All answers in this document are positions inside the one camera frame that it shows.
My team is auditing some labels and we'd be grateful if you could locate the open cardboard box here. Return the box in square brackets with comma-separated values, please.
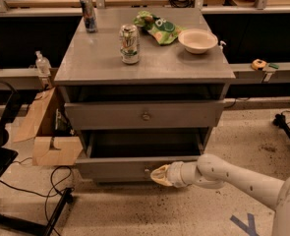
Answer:
[13, 88, 83, 166]

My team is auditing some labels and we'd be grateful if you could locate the black stand left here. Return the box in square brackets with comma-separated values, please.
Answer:
[0, 81, 73, 236]

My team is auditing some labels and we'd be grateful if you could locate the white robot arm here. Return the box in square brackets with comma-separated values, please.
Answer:
[150, 153, 290, 236]

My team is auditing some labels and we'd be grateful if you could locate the grey wooden drawer cabinet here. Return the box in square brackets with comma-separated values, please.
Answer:
[53, 7, 236, 155]

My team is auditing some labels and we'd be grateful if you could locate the blue energy drink can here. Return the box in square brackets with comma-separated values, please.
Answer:
[80, 0, 97, 33]

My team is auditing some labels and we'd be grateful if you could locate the green white soda can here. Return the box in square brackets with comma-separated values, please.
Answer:
[119, 24, 140, 64]

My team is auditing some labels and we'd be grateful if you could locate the white bowl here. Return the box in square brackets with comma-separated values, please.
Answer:
[178, 29, 218, 54]

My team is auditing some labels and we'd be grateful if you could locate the grey drawer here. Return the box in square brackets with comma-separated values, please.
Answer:
[65, 100, 224, 130]
[76, 128, 210, 183]

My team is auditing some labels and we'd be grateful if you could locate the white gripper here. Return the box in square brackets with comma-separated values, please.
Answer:
[150, 161, 199, 188]

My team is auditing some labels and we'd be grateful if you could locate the clear sanitizer bottle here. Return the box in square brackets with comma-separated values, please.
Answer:
[35, 51, 51, 75]

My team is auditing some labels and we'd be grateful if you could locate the small green object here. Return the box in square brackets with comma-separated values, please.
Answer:
[268, 63, 279, 69]

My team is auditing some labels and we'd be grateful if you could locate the green chip bag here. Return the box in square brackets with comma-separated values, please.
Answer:
[134, 11, 184, 45]

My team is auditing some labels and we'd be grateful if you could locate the small white pump bottle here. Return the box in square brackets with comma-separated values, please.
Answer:
[219, 40, 226, 51]

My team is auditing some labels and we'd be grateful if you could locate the black stand leg right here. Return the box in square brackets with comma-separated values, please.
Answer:
[273, 114, 290, 140]

